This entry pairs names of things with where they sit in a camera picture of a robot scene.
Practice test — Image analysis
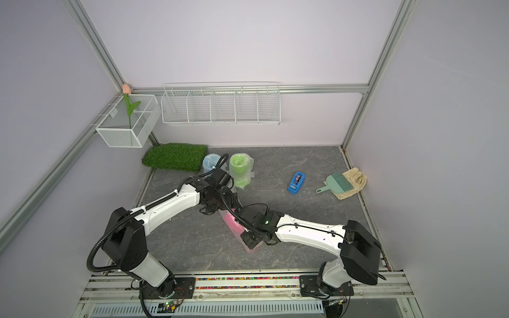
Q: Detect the green dustpan brush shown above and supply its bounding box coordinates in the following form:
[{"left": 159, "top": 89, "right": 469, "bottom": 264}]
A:
[{"left": 315, "top": 172, "right": 354, "bottom": 194}]

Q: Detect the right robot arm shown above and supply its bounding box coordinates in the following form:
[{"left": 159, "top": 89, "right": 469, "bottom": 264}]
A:
[{"left": 220, "top": 186, "right": 387, "bottom": 289}]

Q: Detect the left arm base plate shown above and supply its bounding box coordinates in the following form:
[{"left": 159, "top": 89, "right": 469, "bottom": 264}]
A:
[{"left": 140, "top": 277, "right": 196, "bottom": 299}]

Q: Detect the pink plastic wine glass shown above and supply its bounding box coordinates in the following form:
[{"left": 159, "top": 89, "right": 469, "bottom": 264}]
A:
[{"left": 222, "top": 211, "right": 245, "bottom": 236}]

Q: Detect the white wire shelf rack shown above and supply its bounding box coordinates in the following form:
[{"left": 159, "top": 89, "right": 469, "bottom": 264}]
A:
[{"left": 161, "top": 82, "right": 281, "bottom": 126}]

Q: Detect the artificial pink tulip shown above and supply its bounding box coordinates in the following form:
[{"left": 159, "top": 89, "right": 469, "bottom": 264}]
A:
[{"left": 122, "top": 83, "right": 141, "bottom": 129}]

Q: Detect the bubble wrap sheet stack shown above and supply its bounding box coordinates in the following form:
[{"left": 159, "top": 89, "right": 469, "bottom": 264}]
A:
[{"left": 220, "top": 210, "right": 260, "bottom": 254}]

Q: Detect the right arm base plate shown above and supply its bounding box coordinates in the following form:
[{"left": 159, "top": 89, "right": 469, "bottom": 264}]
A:
[{"left": 298, "top": 274, "right": 354, "bottom": 299}]

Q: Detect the blue plastic wine glass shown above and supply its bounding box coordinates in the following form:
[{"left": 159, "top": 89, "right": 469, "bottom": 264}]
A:
[{"left": 203, "top": 154, "right": 222, "bottom": 172}]

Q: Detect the green artificial grass mat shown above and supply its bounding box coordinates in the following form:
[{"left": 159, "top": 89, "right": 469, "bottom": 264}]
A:
[{"left": 142, "top": 143, "right": 208, "bottom": 172}]

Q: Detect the blue tape dispenser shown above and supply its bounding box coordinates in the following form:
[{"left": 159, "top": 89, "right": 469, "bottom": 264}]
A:
[{"left": 287, "top": 172, "right": 306, "bottom": 194}]

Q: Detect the white mesh basket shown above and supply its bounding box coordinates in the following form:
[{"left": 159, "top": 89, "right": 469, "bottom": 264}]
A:
[{"left": 95, "top": 94, "right": 162, "bottom": 148}]

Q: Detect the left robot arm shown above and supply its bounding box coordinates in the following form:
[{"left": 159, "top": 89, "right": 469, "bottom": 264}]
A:
[{"left": 86, "top": 154, "right": 234, "bottom": 298}]

